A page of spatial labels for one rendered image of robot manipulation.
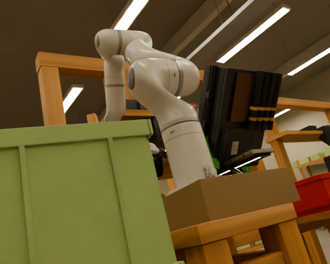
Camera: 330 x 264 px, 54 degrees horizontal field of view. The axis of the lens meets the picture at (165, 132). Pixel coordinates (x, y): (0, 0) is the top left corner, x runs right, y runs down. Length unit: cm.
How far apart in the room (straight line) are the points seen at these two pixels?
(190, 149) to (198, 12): 551
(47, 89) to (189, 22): 490
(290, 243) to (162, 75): 56
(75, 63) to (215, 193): 138
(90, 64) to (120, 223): 172
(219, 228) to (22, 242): 49
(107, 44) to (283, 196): 83
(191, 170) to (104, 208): 57
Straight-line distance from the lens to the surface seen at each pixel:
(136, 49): 115
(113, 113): 144
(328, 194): 121
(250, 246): 763
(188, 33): 640
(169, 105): 92
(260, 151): 159
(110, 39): 130
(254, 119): 169
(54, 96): 180
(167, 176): 199
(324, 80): 1144
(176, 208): 82
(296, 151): 1181
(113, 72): 144
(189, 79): 100
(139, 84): 94
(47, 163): 31
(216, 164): 163
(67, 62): 194
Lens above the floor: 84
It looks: 18 degrees up
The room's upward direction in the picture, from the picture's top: 14 degrees counter-clockwise
